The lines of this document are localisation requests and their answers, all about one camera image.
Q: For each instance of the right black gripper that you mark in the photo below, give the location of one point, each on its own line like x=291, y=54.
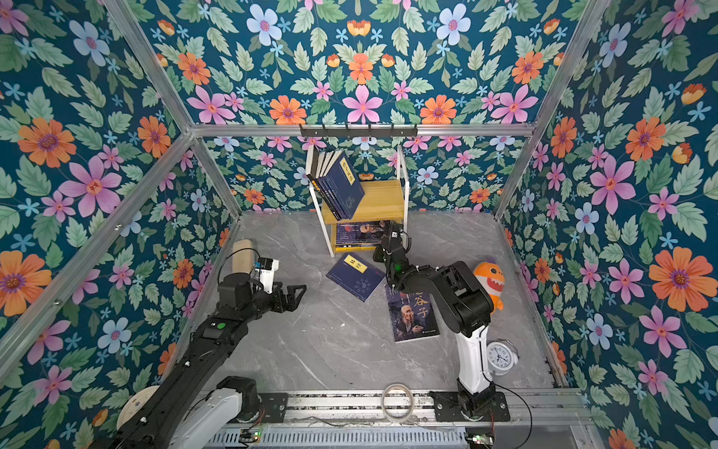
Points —
x=379, y=257

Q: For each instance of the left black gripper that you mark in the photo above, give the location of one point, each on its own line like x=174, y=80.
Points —
x=281, y=307

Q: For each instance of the dark old man cover book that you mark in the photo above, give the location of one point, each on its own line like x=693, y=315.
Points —
x=412, y=315

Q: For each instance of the yellow cartoon cover book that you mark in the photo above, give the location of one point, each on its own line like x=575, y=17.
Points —
x=354, y=248

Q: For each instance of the navy book yellow label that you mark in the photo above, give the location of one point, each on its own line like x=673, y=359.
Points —
x=322, y=191

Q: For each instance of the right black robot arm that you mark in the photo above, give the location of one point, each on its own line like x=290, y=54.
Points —
x=464, y=305

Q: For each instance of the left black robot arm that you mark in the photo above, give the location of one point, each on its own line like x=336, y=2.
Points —
x=173, y=417

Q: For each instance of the beige glasses case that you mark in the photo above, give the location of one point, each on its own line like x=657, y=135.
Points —
x=243, y=256

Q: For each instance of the orange shark plush toy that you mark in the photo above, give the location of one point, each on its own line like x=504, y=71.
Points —
x=492, y=278

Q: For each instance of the dark book leaning on shelf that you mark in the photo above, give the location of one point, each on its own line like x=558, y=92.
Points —
x=311, y=167

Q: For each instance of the clear tape roll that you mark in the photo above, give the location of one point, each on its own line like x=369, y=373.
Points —
x=397, y=404

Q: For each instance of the white alarm clock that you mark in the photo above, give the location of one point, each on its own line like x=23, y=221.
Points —
x=502, y=357

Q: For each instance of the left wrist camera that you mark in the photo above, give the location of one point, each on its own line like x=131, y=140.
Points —
x=266, y=268

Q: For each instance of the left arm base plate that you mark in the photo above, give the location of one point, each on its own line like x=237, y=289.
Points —
x=269, y=408

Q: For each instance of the black hook rail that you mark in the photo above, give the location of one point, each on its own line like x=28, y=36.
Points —
x=354, y=131

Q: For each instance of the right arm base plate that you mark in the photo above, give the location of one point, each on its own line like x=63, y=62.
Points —
x=455, y=407

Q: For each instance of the beige round wall clock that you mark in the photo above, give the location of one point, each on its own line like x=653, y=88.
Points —
x=135, y=403

